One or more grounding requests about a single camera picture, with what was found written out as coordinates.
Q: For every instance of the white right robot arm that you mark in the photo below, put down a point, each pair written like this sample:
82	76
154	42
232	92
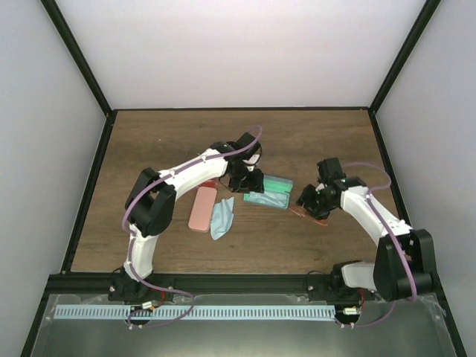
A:
405	264

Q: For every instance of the light blue slotted cable duct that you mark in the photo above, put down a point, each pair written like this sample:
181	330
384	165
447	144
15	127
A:
198	313

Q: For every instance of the thin red sunglasses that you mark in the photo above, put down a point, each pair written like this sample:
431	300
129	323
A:
212	183

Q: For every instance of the orange transparent sunglasses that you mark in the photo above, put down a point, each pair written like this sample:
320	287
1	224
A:
299	211

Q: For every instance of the black front mounting rail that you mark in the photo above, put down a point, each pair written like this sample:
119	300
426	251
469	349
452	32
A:
316	287

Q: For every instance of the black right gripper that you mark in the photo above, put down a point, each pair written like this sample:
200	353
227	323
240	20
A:
305	200

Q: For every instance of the grey glasses case green lining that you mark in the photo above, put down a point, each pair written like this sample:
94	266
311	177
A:
277	184

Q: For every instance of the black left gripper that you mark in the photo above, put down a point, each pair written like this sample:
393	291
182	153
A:
253	184

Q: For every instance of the pink glasses case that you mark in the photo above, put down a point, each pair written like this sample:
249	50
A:
202	209

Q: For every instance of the light blue cleaning cloth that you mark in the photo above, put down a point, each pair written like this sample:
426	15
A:
269	199

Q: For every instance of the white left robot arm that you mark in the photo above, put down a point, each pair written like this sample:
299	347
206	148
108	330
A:
150	205

